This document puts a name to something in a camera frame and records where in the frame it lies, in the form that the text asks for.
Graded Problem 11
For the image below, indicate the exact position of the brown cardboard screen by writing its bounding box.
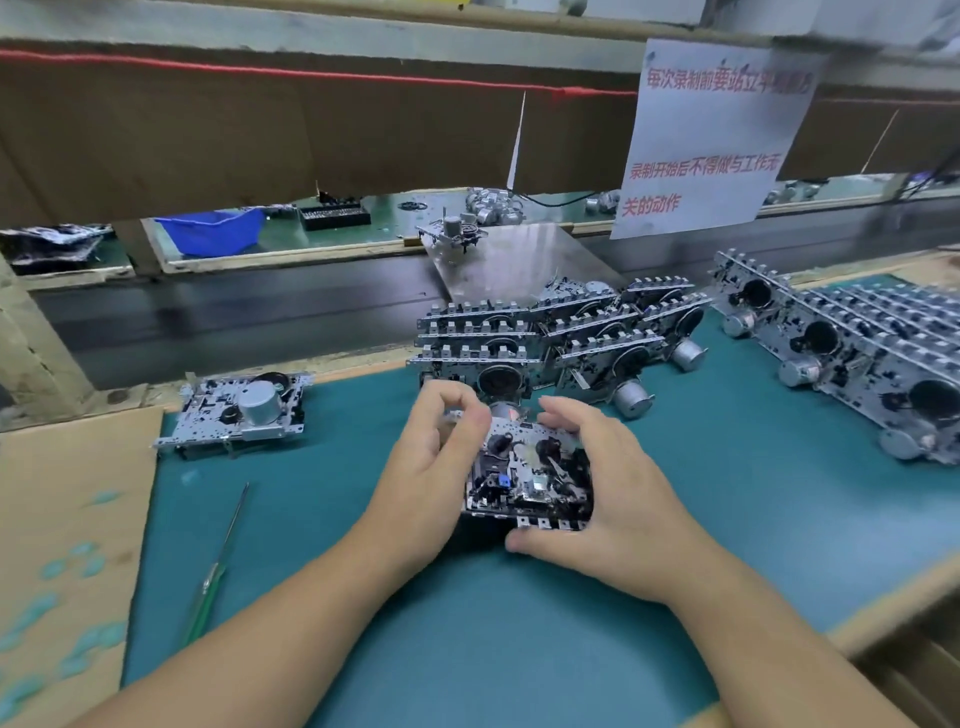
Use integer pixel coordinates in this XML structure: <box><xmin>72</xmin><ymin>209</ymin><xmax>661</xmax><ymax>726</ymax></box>
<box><xmin>0</xmin><ymin>37</ymin><xmax>960</xmax><ymax>230</ymax></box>

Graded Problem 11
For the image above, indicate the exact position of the heap of small silver motors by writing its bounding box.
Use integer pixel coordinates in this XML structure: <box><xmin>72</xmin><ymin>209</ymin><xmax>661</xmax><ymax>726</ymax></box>
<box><xmin>465</xmin><ymin>187</ymin><xmax>526</xmax><ymax>226</ymax></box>

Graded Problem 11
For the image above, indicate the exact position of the long row of cassette mechanisms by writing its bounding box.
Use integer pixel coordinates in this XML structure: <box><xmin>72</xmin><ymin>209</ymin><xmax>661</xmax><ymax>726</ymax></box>
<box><xmin>708</xmin><ymin>249</ymin><xmax>960</xmax><ymax>466</ymax></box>

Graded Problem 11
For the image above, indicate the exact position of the white paper sign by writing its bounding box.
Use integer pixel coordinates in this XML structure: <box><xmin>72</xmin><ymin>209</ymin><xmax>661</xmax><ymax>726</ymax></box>
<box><xmin>609</xmin><ymin>37</ymin><xmax>826</xmax><ymax>241</ymax></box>

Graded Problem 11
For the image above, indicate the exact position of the green handled screwdriver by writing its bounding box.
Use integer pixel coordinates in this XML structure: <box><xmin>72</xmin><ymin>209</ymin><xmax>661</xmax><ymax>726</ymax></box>
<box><xmin>182</xmin><ymin>482</ymin><xmax>251</xmax><ymax>648</ymax></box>

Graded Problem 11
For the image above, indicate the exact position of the red string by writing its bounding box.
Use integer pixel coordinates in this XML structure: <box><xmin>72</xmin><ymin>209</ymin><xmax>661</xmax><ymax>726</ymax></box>
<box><xmin>0</xmin><ymin>48</ymin><xmax>639</xmax><ymax>99</ymax></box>

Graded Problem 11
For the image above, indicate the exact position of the person's left hand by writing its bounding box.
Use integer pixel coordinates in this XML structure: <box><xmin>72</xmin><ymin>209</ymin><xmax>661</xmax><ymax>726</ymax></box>
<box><xmin>356</xmin><ymin>380</ymin><xmax>491</xmax><ymax>591</ymax></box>

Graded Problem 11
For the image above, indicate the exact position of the person's left forearm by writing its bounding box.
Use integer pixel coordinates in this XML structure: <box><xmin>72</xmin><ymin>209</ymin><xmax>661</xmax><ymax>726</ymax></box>
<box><xmin>71</xmin><ymin>525</ymin><xmax>423</xmax><ymax>728</ymax></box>

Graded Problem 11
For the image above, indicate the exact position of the black and white plastic bag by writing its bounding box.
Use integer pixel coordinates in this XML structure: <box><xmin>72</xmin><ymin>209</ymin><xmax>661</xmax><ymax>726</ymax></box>
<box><xmin>0</xmin><ymin>222</ymin><xmax>114</xmax><ymax>275</ymax></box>

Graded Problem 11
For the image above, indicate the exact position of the wooden frame post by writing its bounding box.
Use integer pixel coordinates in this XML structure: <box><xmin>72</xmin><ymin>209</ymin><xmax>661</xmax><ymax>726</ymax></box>
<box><xmin>0</xmin><ymin>255</ymin><xmax>151</xmax><ymax>432</ymax></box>

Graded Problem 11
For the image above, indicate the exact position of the black parts tray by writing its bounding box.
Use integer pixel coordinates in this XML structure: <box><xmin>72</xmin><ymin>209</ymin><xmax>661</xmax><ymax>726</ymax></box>
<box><xmin>298</xmin><ymin>198</ymin><xmax>372</xmax><ymax>231</ymax></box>

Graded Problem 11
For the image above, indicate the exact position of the teal work mat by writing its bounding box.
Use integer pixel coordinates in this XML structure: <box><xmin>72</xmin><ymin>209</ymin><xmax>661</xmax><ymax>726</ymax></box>
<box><xmin>122</xmin><ymin>273</ymin><xmax>960</xmax><ymax>728</ymax></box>

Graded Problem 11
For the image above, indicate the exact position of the dark conveyor belt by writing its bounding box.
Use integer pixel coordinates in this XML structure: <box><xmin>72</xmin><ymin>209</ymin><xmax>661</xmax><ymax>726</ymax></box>
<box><xmin>30</xmin><ymin>196</ymin><xmax>960</xmax><ymax>393</ymax></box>

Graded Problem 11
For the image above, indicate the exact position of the white plastic strip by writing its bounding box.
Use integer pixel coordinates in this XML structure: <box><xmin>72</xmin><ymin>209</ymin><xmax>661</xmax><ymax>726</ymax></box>
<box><xmin>506</xmin><ymin>91</ymin><xmax>528</xmax><ymax>192</ymax></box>

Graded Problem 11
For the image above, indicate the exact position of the cassette deck mechanism with silver motor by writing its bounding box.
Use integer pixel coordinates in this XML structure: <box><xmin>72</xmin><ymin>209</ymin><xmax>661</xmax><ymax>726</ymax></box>
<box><xmin>153</xmin><ymin>371</ymin><xmax>314</xmax><ymax>459</ymax></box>

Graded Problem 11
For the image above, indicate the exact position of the black cable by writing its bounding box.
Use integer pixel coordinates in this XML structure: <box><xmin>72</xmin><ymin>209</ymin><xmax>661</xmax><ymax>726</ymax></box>
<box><xmin>517</xmin><ymin>189</ymin><xmax>601</xmax><ymax>209</ymax></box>

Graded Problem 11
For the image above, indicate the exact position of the cassette deck mechanism with blue part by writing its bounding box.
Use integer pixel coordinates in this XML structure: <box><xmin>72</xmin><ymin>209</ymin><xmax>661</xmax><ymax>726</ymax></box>
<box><xmin>447</xmin><ymin>405</ymin><xmax>595</xmax><ymax>532</ymax></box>

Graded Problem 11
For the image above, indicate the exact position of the small mechanism with grey cylinder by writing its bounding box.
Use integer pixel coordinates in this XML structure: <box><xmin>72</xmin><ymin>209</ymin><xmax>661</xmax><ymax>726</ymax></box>
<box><xmin>416</xmin><ymin>210</ymin><xmax>489</xmax><ymax>267</ymax></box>

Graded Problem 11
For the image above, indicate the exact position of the blue plastic bin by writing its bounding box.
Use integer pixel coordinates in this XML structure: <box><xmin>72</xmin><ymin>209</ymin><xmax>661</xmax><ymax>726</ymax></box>
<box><xmin>153</xmin><ymin>207</ymin><xmax>267</xmax><ymax>258</ymax></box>

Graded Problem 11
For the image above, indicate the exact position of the grey metal plate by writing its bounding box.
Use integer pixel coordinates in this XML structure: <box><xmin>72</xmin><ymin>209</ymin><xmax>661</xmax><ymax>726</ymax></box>
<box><xmin>417</xmin><ymin>222</ymin><xmax>627</xmax><ymax>307</ymax></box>

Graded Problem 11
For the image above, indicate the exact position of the person's right forearm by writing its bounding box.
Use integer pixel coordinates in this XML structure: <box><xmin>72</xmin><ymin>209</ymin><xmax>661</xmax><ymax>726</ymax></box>
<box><xmin>660</xmin><ymin>536</ymin><xmax>925</xmax><ymax>728</ymax></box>

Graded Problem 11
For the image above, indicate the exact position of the pile of cassette deck mechanisms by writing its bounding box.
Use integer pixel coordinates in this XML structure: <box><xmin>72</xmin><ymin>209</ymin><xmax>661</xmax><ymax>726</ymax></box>
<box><xmin>407</xmin><ymin>274</ymin><xmax>714</xmax><ymax>420</ymax></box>

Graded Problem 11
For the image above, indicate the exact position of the person's right hand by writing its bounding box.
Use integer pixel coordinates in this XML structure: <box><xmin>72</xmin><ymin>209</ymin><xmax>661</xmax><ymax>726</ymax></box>
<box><xmin>505</xmin><ymin>396</ymin><xmax>708</xmax><ymax>603</ymax></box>

